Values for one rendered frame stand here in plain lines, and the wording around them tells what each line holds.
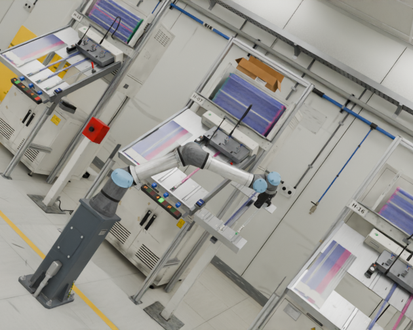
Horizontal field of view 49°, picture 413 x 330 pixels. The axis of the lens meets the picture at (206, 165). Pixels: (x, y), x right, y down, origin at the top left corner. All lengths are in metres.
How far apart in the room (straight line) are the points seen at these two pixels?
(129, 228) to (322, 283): 1.47
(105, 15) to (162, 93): 1.54
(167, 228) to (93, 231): 1.03
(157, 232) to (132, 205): 0.29
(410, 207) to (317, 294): 0.86
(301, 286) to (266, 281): 2.03
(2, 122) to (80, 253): 2.15
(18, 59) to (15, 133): 0.64
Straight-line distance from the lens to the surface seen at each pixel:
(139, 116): 5.49
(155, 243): 3.39
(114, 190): 2.39
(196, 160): 2.36
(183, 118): 3.50
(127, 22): 4.06
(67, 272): 2.52
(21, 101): 4.27
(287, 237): 4.76
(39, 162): 4.02
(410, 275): 3.14
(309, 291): 2.82
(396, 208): 3.18
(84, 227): 2.44
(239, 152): 3.25
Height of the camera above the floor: 1.28
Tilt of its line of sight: 5 degrees down
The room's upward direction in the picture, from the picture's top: 35 degrees clockwise
